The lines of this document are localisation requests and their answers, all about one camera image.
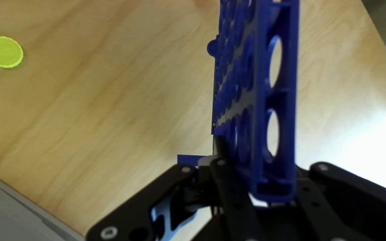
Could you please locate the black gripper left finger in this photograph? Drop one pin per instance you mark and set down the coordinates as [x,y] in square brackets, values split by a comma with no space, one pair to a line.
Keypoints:
[171,201]

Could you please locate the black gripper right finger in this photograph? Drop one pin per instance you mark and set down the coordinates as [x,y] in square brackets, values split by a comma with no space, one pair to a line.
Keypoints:
[338,205]

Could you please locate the blue connect four grid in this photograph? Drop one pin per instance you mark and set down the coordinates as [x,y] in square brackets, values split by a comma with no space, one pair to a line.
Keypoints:
[254,102]

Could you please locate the yellow game disc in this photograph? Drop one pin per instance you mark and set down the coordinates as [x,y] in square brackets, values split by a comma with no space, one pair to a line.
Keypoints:
[11,52]

